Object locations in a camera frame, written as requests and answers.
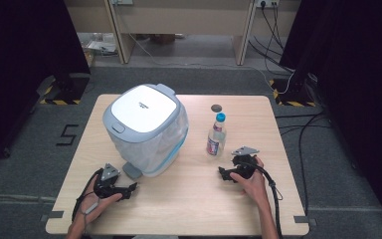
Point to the white lidded pedal bin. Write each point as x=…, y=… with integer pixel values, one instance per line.
x=142, y=109

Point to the stand base with hazard tape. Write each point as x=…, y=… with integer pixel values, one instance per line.
x=68, y=91
x=291, y=91

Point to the black curtain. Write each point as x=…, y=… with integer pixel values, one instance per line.
x=358, y=83
x=20, y=66

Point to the clutter pile under desk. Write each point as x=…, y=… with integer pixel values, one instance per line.
x=101, y=46

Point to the round grey table grommet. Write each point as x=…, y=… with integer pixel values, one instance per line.
x=216, y=108

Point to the person's right hand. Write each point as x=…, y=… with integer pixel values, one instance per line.
x=253, y=186

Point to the clear plastic bottle blue cap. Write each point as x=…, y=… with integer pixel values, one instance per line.
x=216, y=139

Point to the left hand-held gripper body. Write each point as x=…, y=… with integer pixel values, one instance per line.
x=104, y=187

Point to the person's left hand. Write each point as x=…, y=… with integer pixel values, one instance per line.
x=94, y=205

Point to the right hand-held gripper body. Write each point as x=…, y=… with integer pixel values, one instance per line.
x=244, y=164

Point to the grey table corner bracket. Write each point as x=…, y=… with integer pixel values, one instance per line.
x=303, y=219

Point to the white wall power socket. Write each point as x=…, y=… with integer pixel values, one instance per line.
x=267, y=3

